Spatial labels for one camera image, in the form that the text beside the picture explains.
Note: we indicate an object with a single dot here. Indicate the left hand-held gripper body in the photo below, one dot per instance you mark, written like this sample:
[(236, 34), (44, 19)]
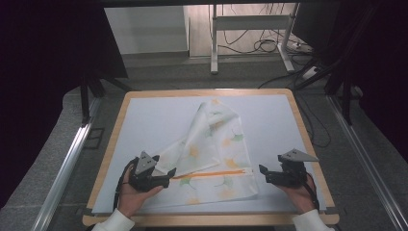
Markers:
[(144, 166)]

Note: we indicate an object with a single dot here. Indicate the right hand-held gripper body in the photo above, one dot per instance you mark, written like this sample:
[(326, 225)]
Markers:
[(292, 173)]

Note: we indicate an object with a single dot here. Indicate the white leaf-print pillowcase orange zipper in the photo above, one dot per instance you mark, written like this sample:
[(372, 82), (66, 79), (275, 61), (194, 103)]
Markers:
[(208, 150)]

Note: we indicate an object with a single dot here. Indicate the person's right hand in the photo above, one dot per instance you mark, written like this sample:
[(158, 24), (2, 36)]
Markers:
[(303, 197)]

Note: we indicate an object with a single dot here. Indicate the person's left hand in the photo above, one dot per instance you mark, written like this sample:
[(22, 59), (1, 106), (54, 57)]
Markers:
[(131, 200)]

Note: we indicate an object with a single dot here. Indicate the black metal stand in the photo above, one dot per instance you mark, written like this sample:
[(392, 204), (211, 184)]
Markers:
[(345, 99), (85, 102)]

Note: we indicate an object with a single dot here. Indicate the white power strip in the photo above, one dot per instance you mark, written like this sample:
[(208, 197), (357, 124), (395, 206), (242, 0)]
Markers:
[(310, 72), (300, 46)]

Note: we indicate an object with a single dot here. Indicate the white cabinet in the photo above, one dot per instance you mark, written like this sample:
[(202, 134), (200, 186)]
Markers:
[(147, 29)]

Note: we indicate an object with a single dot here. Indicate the dark curtain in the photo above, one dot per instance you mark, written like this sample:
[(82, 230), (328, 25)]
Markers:
[(38, 64), (385, 64)]

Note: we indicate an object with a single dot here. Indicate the black floor bracket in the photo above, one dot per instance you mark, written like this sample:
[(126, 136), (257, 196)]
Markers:
[(94, 138)]

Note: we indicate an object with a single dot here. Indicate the aluminium floor rail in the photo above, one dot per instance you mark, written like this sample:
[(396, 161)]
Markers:
[(69, 154), (362, 150)]

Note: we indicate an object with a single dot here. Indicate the white metal desk frame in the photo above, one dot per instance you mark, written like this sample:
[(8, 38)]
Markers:
[(250, 22)]

